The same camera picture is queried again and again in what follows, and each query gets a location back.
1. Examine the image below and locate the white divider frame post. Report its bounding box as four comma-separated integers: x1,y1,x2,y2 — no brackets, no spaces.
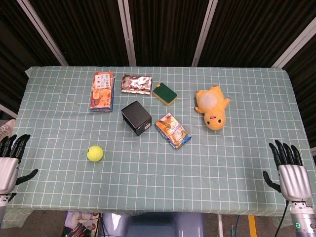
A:
16,0,69,66
272,23,316,69
192,0,219,67
117,0,137,66
0,103,18,119

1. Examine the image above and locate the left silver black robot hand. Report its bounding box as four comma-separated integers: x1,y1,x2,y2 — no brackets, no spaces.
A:
0,134,39,198

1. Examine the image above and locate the yellow tennis ball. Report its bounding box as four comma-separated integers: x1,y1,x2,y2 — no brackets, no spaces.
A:
86,145,104,162

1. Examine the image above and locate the orange blue snack pack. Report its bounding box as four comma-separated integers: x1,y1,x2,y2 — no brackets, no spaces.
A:
155,113,192,150

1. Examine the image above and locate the grey sneaker shoe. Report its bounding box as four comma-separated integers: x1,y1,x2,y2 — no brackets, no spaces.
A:
0,119,16,140

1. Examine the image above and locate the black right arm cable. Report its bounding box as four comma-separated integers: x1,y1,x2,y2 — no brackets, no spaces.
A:
280,199,290,232

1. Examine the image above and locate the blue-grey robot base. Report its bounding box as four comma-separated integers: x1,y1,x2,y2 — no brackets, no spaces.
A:
101,212,205,237

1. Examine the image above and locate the white table leg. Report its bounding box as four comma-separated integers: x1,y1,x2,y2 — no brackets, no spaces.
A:
217,213,224,237

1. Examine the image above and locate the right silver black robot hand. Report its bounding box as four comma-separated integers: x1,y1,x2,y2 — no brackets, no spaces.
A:
262,139,312,201

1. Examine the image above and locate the large orange cracker box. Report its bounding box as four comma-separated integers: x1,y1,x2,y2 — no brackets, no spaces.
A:
89,71,116,114

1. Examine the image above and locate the green yellow sponge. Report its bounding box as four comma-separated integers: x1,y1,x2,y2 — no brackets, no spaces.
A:
152,82,178,107

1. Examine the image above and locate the yellow plush toy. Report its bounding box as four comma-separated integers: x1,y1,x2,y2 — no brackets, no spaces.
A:
194,84,231,131

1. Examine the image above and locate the green thin cable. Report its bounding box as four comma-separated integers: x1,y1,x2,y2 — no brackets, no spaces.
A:
231,214,241,237

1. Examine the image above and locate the silver red snack packet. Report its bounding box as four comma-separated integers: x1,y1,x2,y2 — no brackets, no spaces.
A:
120,74,153,95

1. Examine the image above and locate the yellow floor tape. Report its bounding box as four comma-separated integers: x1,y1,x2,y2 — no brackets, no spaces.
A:
248,215,258,237

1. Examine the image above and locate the black cardboard box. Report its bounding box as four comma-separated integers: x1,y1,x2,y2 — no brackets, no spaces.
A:
120,100,153,137

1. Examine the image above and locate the green checked tablecloth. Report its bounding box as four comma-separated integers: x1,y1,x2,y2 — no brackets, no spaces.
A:
0,66,316,229

